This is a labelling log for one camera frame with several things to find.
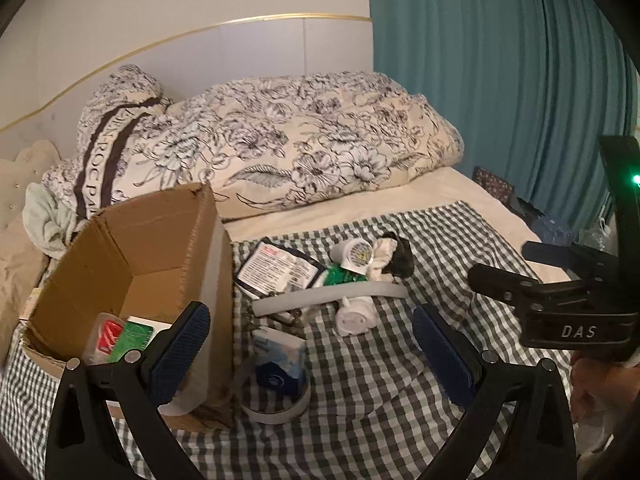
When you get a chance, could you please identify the green foil packet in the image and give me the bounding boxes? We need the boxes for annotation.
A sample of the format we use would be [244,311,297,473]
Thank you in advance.
[320,266,368,288]

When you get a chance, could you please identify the metal chain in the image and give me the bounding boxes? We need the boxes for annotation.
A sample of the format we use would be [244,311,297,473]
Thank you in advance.
[242,290,306,331]

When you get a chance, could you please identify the grey checked cloth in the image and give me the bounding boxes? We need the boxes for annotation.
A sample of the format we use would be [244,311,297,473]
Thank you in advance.
[0,200,576,480]

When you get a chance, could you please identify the red card packet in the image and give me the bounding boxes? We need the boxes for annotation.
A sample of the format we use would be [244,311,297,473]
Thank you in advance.
[82,312,126,366]

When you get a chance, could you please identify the floral duvet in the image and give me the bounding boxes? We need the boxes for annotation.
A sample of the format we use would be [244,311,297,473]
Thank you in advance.
[42,71,463,221]

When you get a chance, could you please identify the cream bed sheet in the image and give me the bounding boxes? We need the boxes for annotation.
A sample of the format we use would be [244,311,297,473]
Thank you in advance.
[220,165,551,281]

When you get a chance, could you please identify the black sock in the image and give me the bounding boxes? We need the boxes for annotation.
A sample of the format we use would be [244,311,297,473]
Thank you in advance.
[387,232,416,278]

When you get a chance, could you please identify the white bottle with round label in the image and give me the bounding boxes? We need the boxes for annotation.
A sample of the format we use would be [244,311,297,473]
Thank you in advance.
[330,237,376,276]

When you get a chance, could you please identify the person's right hand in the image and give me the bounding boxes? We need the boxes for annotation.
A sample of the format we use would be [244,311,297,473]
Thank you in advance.
[570,350,626,427]

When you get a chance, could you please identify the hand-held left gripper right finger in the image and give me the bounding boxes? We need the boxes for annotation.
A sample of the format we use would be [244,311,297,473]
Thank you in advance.
[411,304,578,480]

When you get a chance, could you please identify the brown cardboard box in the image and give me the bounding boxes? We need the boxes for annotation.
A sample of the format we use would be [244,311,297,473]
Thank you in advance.
[20,182,236,428]

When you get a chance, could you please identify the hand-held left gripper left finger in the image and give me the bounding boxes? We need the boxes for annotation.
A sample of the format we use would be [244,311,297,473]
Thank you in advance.
[45,301,221,480]

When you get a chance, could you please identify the black and white packet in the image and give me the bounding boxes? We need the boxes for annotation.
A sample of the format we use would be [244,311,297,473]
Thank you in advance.
[235,240,323,301]

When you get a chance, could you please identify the floral pillow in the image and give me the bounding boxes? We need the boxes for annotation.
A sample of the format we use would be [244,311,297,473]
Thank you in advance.
[107,64,166,107]

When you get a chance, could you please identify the white tape ring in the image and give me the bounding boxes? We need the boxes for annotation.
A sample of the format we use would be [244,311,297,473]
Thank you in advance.
[239,360,312,425]

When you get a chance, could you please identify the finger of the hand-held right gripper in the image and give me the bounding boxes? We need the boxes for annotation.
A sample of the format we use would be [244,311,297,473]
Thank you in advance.
[522,241,585,272]
[467,262,540,307]

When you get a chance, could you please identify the beige tufted cushion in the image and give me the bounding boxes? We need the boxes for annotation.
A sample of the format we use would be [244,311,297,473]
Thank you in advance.
[0,141,61,221]

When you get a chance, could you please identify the white gold-trimmed headboard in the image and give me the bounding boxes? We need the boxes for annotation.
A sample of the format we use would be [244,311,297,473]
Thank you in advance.
[0,14,375,161]

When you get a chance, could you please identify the white cylinder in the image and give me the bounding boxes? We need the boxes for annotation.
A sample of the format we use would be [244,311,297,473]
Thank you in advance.
[335,294,380,338]

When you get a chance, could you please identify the light green towel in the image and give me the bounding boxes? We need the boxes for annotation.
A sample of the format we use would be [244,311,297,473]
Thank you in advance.
[22,182,85,261]

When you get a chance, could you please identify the dark patterned box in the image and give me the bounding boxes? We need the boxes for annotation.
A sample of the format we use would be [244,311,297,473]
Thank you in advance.
[472,166,516,201]

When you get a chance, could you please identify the blue tissue packet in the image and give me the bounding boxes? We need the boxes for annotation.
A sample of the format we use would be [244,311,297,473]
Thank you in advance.
[250,327,308,396]

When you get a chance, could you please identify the teal curtain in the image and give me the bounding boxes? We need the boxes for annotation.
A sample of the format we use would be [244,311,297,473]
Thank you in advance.
[367,0,640,256]

